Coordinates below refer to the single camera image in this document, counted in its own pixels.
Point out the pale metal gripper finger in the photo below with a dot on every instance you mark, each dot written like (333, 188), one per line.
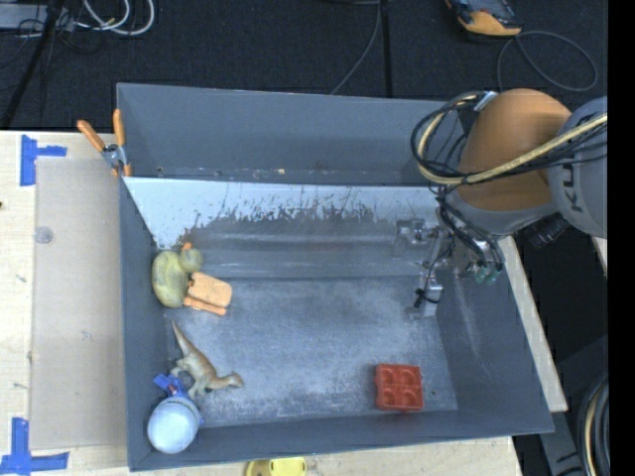
(430, 293)
(416, 233)

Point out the red building block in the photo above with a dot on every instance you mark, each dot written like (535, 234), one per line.
(399, 387)

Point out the grey metal bin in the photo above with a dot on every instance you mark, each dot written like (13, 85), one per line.
(317, 335)

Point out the tan toy dinosaur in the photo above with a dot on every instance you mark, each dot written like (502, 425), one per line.
(201, 367)

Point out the yellow-green rubber duck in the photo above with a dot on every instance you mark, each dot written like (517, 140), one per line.
(168, 278)

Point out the white spray bottle blue trigger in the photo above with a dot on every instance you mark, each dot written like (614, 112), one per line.
(172, 427)

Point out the pale flat board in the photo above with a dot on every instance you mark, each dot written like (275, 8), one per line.
(74, 290)

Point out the black cylinder on white bracket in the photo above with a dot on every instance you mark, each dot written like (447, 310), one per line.
(546, 231)

